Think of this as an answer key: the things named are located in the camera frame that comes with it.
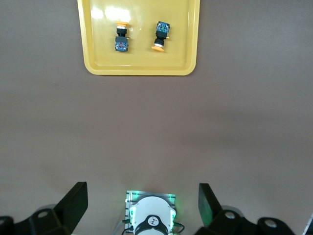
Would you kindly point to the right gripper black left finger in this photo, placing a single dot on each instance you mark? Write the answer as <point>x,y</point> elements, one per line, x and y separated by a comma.
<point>71,208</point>

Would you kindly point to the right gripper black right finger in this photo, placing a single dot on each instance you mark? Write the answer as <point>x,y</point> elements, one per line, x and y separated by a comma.
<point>210,210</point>

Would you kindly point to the yellow push button switch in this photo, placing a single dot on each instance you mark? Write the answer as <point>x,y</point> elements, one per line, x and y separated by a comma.
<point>161,30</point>
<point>121,42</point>

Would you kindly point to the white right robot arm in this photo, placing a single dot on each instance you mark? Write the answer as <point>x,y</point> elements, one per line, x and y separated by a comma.
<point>151,208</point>

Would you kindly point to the brown table cover sheet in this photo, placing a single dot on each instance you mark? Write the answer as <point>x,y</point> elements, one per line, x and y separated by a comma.
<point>220,122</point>

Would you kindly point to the yellow plastic tray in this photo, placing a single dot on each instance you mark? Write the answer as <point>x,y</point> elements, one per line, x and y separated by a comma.
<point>139,61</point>

